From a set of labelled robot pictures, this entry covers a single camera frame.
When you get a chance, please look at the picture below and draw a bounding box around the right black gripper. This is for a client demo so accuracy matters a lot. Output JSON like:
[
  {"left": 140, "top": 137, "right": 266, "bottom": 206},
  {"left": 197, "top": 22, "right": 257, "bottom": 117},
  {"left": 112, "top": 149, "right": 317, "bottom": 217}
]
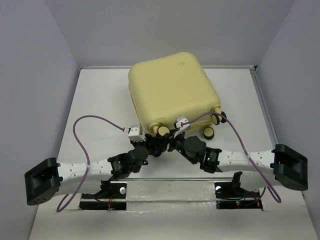
[{"left": 154, "top": 127, "right": 197, "bottom": 164}]

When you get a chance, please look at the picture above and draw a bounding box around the yellow suitcase with black lining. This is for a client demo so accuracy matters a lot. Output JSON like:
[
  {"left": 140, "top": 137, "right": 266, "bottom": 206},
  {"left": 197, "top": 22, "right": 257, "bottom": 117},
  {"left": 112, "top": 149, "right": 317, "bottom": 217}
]
[{"left": 128, "top": 52, "right": 222, "bottom": 135}]

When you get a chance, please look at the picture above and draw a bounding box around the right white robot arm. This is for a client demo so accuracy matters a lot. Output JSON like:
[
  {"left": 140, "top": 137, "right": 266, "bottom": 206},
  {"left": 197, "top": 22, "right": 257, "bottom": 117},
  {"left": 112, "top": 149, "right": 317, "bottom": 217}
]
[{"left": 168, "top": 134, "right": 308, "bottom": 196}]

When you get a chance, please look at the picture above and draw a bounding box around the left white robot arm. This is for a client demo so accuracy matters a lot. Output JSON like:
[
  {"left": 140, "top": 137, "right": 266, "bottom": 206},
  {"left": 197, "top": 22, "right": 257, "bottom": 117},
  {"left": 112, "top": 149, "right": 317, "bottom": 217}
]
[{"left": 24, "top": 134, "right": 168, "bottom": 206}]

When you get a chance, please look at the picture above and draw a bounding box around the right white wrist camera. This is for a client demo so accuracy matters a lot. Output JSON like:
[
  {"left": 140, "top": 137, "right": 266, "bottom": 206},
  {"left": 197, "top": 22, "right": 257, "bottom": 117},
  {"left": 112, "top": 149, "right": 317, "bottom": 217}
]
[{"left": 173, "top": 116, "right": 191, "bottom": 138}]

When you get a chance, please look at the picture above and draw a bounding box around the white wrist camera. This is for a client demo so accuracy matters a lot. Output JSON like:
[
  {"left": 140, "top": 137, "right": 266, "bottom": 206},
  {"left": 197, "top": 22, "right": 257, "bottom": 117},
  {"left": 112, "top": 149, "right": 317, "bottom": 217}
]
[
  {"left": 127, "top": 124, "right": 145, "bottom": 143},
  {"left": 173, "top": 116, "right": 191, "bottom": 138}
]

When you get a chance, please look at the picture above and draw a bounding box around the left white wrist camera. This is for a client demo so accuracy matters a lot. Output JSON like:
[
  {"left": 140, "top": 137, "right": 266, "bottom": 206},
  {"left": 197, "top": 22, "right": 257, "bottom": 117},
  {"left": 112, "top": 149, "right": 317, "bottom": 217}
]
[{"left": 127, "top": 124, "right": 145, "bottom": 143}]

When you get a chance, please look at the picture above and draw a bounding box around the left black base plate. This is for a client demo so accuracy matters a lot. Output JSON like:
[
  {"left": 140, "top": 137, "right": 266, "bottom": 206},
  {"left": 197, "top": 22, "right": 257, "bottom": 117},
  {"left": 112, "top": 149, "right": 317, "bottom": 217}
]
[{"left": 78, "top": 181, "right": 127, "bottom": 211}]

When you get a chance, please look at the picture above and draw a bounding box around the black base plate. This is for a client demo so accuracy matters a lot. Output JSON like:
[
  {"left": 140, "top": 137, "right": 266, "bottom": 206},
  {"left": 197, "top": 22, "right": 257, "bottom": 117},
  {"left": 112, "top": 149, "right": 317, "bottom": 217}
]
[
  {"left": 214, "top": 171, "right": 265, "bottom": 210},
  {"left": 78, "top": 181, "right": 127, "bottom": 211}
]

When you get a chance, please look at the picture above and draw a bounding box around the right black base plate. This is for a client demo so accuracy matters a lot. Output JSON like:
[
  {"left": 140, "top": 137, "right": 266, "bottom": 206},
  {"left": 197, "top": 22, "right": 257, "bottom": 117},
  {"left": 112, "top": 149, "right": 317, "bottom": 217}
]
[{"left": 214, "top": 171, "right": 265, "bottom": 210}]

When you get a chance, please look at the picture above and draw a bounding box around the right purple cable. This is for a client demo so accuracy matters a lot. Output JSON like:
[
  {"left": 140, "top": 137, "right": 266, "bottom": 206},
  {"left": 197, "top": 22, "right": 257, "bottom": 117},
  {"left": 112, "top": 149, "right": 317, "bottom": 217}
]
[{"left": 182, "top": 111, "right": 281, "bottom": 204}]

